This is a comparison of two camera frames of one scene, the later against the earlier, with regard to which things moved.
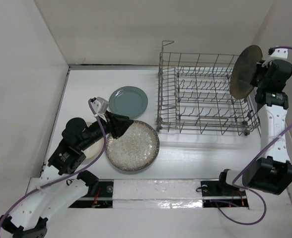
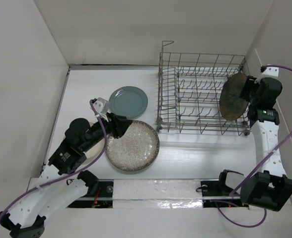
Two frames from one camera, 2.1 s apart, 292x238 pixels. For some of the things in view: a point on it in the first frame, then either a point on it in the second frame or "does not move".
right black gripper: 259,68 -> 248,86
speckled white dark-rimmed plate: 135,149 does not move
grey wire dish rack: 195,95 does not move
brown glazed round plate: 243,70 -> 232,106
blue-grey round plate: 128,101 does not move
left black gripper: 117,124 does not move
